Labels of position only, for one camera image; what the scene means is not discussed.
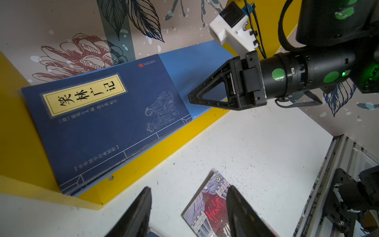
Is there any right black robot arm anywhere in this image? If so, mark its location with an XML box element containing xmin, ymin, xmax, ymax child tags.
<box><xmin>189</xmin><ymin>1</ymin><xmax>379</xmax><ymax>111</ymax></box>

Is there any blue book yellow label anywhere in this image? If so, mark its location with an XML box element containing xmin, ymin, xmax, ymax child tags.
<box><xmin>21</xmin><ymin>55</ymin><xmax>192</xmax><ymax>196</ymax></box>
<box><xmin>146</xmin><ymin>228</ymin><xmax>162</xmax><ymax>237</ymax></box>

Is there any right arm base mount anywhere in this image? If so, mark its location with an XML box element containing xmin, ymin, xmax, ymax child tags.
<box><xmin>322</xmin><ymin>166</ymin><xmax>379</xmax><ymax>237</ymax></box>

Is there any yellow pink blue bookshelf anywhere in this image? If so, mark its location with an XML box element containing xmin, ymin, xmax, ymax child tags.
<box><xmin>0</xmin><ymin>0</ymin><xmax>303</xmax><ymax>211</ymax></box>

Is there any red Hamlet book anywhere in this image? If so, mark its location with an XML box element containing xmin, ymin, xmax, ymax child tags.
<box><xmin>182</xmin><ymin>171</ymin><xmax>232</xmax><ymax>237</ymax></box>

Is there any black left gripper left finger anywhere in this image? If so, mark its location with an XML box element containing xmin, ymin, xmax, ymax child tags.
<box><xmin>105</xmin><ymin>187</ymin><xmax>152</xmax><ymax>237</ymax></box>

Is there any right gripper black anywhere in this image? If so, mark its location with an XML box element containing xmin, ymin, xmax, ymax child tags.
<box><xmin>189</xmin><ymin>51</ymin><xmax>267</xmax><ymax>111</ymax></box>

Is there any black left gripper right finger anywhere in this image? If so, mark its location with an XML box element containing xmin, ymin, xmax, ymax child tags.
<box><xmin>227</xmin><ymin>186</ymin><xmax>277</xmax><ymax>237</ymax></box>

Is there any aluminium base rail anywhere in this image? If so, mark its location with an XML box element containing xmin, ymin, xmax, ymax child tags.
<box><xmin>293</xmin><ymin>134</ymin><xmax>379</xmax><ymax>237</ymax></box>

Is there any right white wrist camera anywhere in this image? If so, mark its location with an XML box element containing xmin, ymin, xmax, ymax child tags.
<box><xmin>209</xmin><ymin>2</ymin><xmax>259</xmax><ymax>59</ymax></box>

